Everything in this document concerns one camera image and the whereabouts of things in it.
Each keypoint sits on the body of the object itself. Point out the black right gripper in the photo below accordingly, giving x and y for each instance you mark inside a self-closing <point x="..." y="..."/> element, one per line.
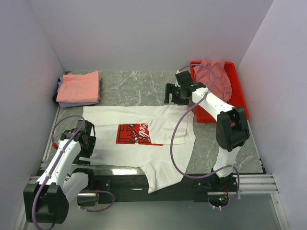
<point x="170" y="88"/>

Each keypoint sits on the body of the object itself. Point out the aluminium rail frame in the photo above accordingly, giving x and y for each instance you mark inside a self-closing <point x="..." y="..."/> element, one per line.
<point x="247" y="201"/>

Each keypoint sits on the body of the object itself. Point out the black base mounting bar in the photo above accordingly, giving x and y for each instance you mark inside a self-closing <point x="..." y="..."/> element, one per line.
<point x="105" y="189"/>

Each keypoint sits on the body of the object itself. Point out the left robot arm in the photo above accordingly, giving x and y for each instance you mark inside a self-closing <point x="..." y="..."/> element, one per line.
<point x="48" y="199"/>

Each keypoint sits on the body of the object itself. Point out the red plastic bin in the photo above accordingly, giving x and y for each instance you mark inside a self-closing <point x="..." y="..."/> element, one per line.
<point x="237" y="99"/>

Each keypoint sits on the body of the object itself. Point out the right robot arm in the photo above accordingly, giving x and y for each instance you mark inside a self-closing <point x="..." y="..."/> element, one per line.
<point x="232" y="129"/>

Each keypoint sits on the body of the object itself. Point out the folded salmon pink t-shirt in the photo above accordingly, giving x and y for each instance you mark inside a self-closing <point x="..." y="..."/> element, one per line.
<point x="77" y="88"/>

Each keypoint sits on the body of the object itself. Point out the crumpled pink t-shirt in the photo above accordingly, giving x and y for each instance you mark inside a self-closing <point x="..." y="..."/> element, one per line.
<point x="222" y="87"/>

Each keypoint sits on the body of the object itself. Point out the folded lavender t-shirt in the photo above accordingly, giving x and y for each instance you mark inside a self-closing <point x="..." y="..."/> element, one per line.
<point x="69" y="105"/>

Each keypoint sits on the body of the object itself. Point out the white Coca-Cola t-shirt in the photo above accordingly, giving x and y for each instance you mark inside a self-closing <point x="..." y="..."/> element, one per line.
<point x="139" y="136"/>

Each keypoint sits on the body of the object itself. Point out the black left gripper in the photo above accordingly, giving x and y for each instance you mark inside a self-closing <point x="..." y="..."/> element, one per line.
<point x="91" y="141"/>

